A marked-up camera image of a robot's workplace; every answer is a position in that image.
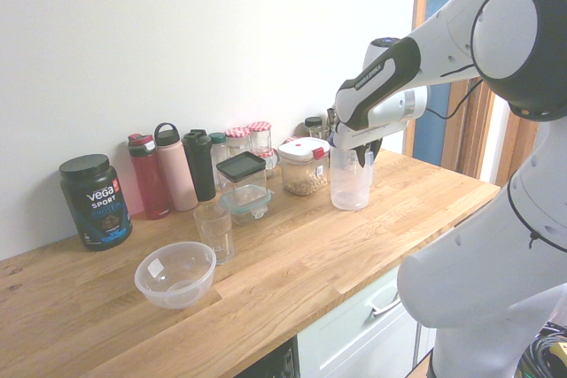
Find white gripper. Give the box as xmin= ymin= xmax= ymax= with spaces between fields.
xmin=330 ymin=119 xmax=409 ymax=168

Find clear pitcher with blue lid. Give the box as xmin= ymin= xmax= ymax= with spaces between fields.
xmin=329 ymin=137 xmax=376 ymax=212

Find pink water bottle black cap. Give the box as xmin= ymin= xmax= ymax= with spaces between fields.
xmin=153 ymin=122 xmax=199 ymax=212

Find red water bottle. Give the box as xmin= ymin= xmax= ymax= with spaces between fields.
xmin=127 ymin=132 xmax=173 ymax=221

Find glass jar black lid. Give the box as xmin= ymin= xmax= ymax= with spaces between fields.
xmin=304 ymin=116 xmax=331 ymax=141

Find nut container white red lid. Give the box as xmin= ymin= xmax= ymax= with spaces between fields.
xmin=277 ymin=137 xmax=332 ymax=197

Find blue door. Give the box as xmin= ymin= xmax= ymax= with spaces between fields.
xmin=415 ymin=0 xmax=469 ymax=167

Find small jar red checkered lid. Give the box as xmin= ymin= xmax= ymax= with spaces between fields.
xmin=255 ymin=149 xmax=276 ymax=179

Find clear container black lid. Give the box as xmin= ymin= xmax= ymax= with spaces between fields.
xmin=215 ymin=150 xmax=268 ymax=203

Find glass container teal clip lid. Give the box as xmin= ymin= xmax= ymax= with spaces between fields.
xmin=217 ymin=184 xmax=276 ymax=226

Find glass jar green lid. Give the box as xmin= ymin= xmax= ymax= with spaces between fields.
xmin=207 ymin=131 xmax=230 ymax=189

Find black shaker bottle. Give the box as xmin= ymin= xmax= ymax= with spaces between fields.
xmin=182 ymin=128 xmax=218 ymax=203

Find clear faceted drinking glass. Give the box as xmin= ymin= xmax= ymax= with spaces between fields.
xmin=193 ymin=202 xmax=236 ymax=265

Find pale green drawer front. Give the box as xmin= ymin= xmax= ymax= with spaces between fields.
xmin=295 ymin=266 xmax=421 ymax=378

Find clear plastic bowl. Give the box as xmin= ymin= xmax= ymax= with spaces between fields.
xmin=134 ymin=241 xmax=218 ymax=311

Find black appliance under counter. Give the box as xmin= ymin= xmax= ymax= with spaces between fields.
xmin=241 ymin=336 xmax=299 ymax=378

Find black Vega protein tub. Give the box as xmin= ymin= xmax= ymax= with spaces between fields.
xmin=58 ymin=154 xmax=135 ymax=252

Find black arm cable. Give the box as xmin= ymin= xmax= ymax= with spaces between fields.
xmin=424 ymin=63 xmax=482 ymax=121

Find wooden door frame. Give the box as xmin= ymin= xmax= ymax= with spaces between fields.
xmin=410 ymin=0 xmax=540 ymax=189

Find white drawer handle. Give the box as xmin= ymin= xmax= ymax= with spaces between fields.
xmin=366 ymin=294 xmax=403 ymax=318

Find bundle of floor cables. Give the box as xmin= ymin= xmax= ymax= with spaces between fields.
xmin=520 ymin=319 xmax=567 ymax=378

